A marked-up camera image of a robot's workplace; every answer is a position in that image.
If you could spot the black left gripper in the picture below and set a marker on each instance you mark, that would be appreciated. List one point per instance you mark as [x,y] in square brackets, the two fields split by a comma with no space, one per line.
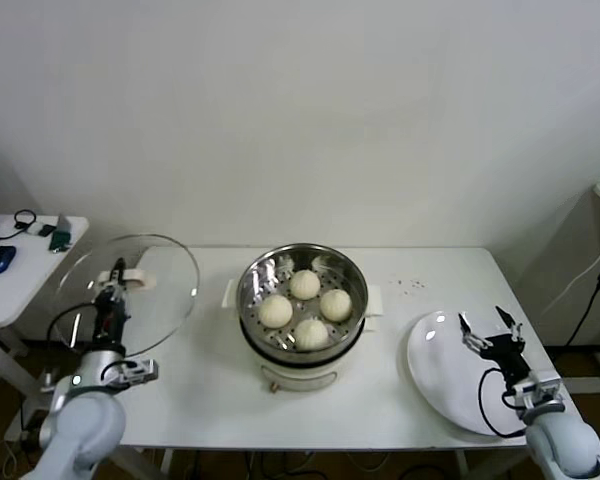
[110,320]

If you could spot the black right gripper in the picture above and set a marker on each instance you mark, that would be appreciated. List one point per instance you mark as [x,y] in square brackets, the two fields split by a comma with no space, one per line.
[507,357]

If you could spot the white steamed baozi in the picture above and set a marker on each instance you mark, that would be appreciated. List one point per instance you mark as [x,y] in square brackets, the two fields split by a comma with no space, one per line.
[336,305]
[305,284]
[310,334]
[275,311]

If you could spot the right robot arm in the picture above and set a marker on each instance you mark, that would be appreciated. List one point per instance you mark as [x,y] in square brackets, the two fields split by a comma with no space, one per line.
[565,445]

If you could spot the steel steamer basket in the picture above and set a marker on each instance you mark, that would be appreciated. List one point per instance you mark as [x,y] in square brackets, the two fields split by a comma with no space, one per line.
[357,295]

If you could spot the white round plate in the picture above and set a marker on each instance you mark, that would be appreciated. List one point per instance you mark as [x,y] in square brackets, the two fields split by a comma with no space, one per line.
[435,360]

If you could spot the green flat object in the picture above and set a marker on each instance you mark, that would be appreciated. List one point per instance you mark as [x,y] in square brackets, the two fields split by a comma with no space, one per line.
[61,235]

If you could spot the small white adapter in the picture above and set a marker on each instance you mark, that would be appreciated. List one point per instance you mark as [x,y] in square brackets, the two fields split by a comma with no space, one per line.
[31,229]

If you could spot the white side table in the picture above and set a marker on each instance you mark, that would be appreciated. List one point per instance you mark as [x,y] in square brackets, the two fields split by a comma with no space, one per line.
[10,300]

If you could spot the white electric cooker base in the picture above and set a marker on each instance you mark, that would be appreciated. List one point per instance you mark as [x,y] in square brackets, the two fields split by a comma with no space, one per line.
[295,372]

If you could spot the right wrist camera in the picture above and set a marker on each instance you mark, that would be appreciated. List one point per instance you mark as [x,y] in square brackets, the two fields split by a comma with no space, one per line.
[542,392]

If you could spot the white stand frame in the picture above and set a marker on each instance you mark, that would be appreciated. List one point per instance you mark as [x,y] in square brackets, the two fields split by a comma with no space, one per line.
[592,385]

